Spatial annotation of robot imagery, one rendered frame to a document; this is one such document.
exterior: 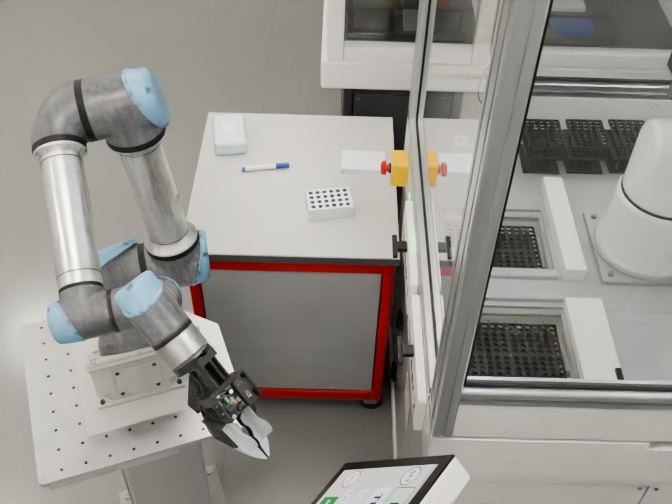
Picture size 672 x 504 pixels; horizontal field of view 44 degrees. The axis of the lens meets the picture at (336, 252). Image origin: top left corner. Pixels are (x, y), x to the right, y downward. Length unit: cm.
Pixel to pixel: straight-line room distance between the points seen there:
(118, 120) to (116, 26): 314
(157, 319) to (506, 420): 68
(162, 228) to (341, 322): 81
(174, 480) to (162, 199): 80
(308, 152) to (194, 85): 174
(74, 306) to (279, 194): 103
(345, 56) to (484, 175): 152
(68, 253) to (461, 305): 66
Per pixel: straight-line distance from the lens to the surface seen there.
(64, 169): 153
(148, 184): 166
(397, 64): 262
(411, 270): 190
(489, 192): 115
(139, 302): 131
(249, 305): 234
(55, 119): 156
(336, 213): 225
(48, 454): 188
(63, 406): 194
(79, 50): 452
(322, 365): 255
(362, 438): 272
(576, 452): 171
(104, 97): 155
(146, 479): 215
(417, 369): 173
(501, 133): 109
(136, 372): 184
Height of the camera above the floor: 231
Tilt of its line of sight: 46 degrees down
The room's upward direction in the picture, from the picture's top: 2 degrees clockwise
